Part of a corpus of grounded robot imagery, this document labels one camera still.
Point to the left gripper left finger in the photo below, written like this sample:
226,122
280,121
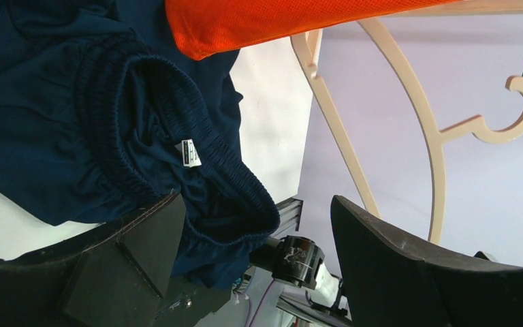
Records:
113,275

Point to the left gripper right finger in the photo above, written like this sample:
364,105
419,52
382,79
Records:
394,278

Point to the orange shorts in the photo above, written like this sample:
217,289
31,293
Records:
205,28

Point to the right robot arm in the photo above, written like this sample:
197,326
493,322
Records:
298,262

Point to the wooden clothes rack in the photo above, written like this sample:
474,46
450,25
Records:
468,8

